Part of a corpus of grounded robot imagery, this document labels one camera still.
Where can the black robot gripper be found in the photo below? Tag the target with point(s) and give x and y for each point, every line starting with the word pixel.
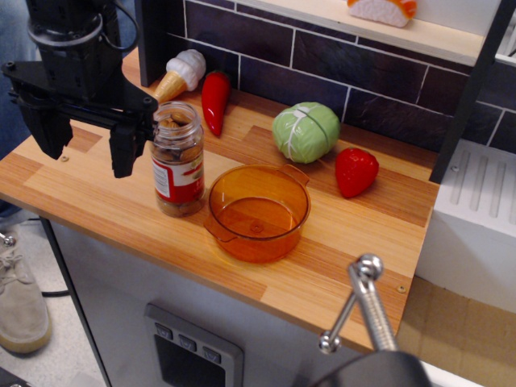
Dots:
pixel 79 76

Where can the clear almond jar red label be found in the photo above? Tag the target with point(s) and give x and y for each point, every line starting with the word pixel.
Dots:
pixel 177 159

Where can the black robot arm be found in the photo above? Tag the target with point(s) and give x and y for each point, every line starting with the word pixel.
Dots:
pixel 74 13

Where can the orange transparent plastic pot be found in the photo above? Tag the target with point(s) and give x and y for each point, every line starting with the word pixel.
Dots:
pixel 257 212

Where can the toy ice cream cone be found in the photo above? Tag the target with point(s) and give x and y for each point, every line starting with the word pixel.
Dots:
pixel 183 73

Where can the blue jeans leg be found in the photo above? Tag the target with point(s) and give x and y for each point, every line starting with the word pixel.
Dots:
pixel 16 45

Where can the red toy chili pepper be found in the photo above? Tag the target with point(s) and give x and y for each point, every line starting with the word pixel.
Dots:
pixel 216 92

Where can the beige suede shoe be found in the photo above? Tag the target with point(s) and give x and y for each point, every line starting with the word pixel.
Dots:
pixel 25 323

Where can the grey oven control panel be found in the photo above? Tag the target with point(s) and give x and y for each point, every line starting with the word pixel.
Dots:
pixel 188 355

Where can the green toy cabbage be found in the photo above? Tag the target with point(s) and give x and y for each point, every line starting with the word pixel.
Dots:
pixel 305 132

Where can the red toy strawberry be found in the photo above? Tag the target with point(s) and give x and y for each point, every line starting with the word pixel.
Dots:
pixel 355 171

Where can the toy salmon sushi piece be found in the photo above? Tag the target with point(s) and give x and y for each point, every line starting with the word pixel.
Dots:
pixel 396 13

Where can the light wooden shelf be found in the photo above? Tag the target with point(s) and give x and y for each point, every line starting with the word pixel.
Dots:
pixel 431 39

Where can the white toy sink drainboard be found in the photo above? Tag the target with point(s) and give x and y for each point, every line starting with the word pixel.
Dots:
pixel 479 187

